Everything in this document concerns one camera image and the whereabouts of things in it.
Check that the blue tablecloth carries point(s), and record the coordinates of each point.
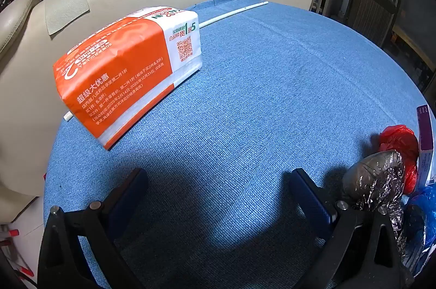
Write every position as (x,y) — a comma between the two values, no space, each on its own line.
(255,105)

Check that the red plastic bag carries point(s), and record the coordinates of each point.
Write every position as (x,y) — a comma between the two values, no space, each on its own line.
(398,139)

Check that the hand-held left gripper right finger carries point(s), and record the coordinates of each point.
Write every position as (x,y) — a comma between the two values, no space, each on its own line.
(311,200)

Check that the white plastic rod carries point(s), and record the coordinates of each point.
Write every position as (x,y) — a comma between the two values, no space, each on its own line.
(235,14)

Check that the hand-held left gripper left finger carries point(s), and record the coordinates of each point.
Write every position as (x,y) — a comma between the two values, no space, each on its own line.
(127,204)

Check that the white purple carton box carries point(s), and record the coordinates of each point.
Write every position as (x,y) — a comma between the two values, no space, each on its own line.
(427,139)

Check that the wooden bench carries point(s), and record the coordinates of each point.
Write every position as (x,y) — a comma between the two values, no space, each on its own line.
(414,44)

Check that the cream leather sofa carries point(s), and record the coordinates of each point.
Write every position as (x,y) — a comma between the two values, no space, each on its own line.
(102,3)

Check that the blue plastic bag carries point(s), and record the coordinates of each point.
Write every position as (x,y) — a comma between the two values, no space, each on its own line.
(422,217)

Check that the black plastic bag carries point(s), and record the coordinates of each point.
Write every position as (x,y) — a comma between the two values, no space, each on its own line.
(371,176)

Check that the orange white tissue pack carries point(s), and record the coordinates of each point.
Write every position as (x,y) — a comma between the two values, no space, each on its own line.
(119,78)

